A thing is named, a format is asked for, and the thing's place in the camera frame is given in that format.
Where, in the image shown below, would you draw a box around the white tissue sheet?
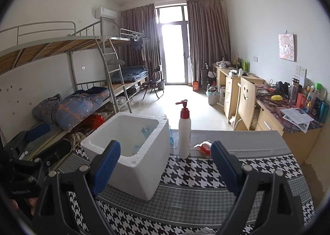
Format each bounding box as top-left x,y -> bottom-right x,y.
191,227 -> 216,235

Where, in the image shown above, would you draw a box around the person's left hand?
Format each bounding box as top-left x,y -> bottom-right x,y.
10,198 -> 39,215

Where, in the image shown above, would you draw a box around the red snack packet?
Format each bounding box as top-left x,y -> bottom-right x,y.
193,141 -> 212,157

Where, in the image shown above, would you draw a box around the houndstooth table cloth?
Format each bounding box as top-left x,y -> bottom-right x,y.
97,131 -> 314,234

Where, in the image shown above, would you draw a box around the white lotion pump bottle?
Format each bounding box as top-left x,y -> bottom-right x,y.
176,100 -> 191,159

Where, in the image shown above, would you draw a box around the wooden chair with smiley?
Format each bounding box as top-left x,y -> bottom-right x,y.
233,78 -> 256,131

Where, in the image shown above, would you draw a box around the blue plaid quilt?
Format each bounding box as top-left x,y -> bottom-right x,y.
32,86 -> 110,131

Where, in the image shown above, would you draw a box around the clear water bottle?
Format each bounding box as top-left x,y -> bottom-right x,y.
169,128 -> 178,149

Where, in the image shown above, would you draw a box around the white papers on desk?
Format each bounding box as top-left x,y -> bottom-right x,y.
280,107 -> 314,133

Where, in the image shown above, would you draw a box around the wooden desk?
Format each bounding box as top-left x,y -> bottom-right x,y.
213,64 -> 322,165

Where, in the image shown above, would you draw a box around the white trash bin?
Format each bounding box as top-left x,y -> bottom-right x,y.
206,86 -> 219,105

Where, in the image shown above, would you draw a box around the yellow object on desk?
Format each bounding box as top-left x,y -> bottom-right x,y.
271,95 -> 283,102

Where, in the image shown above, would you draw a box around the red box on desk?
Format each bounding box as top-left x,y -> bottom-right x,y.
296,93 -> 306,109

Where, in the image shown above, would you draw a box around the white styrofoam box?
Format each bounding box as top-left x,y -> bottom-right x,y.
81,112 -> 171,201

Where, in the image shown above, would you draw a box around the orange container on floor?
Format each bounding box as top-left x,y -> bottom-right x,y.
192,81 -> 199,91

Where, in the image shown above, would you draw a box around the teal bottle on desk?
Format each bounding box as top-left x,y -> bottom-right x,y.
318,102 -> 329,123

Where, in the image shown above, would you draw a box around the black folding chair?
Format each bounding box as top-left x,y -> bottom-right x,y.
143,66 -> 164,99

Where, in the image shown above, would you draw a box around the brown right curtain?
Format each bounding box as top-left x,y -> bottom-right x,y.
187,0 -> 231,82

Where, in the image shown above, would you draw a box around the brown curtain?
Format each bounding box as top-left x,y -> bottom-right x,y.
187,0 -> 231,82
119,4 -> 161,73

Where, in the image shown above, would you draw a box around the far blue mattress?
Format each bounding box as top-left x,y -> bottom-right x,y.
110,66 -> 149,84

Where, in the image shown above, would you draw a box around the air conditioner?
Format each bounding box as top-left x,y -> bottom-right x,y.
94,8 -> 118,20

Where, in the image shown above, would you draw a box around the brown left curtain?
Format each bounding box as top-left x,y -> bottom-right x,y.
119,4 -> 161,73

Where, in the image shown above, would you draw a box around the wall picture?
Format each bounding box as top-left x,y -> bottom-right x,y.
278,33 -> 296,62

